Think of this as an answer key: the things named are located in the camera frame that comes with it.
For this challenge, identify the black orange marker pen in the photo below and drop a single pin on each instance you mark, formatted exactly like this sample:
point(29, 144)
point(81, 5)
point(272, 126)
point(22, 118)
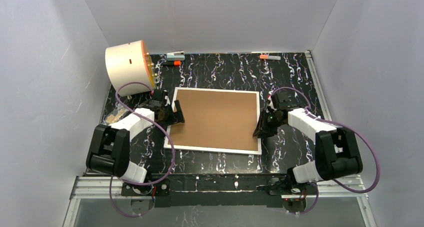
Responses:
point(171, 63)

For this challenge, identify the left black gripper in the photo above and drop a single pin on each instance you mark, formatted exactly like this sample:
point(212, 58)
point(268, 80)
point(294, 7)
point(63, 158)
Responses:
point(171, 114)

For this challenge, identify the aluminium rail front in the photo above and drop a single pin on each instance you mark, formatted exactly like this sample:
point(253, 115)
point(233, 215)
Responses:
point(98, 186)

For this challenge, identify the white picture frame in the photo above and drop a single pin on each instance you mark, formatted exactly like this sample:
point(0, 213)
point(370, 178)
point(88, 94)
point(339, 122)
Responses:
point(212, 150)

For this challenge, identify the brown cardboard backing board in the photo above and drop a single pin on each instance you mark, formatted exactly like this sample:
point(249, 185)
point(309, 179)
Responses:
point(215, 119)

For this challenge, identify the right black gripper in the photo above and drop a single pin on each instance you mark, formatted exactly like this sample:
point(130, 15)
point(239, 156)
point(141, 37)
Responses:
point(267, 123)

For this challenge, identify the cream cylindrical drum device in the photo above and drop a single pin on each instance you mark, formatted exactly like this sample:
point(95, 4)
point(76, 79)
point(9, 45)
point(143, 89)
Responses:
point(130, 68)

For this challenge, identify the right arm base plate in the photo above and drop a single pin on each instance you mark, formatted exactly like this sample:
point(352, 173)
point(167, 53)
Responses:
point(278, 186)

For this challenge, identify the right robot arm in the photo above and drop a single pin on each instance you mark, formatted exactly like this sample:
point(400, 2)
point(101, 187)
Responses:
point(336, 150)

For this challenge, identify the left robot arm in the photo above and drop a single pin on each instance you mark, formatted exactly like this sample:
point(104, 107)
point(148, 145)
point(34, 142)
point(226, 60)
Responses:
point(109, 151)

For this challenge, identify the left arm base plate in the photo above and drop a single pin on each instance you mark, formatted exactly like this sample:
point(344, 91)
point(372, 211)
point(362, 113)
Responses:
point(161, 189)

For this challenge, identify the orange grey utility knife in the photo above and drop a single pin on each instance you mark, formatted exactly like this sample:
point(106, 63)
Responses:
point(270, 57)

